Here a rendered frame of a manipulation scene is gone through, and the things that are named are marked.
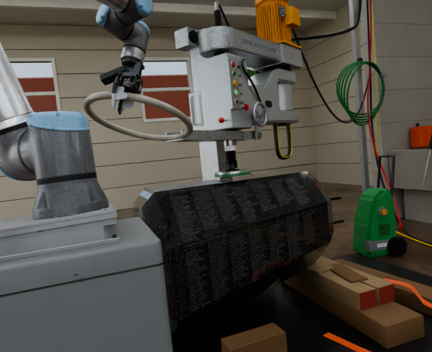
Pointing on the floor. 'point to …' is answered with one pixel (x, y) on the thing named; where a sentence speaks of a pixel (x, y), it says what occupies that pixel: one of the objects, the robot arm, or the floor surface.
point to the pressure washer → (377, 221)
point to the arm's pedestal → (80, 298)
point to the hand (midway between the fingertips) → (115, 108)
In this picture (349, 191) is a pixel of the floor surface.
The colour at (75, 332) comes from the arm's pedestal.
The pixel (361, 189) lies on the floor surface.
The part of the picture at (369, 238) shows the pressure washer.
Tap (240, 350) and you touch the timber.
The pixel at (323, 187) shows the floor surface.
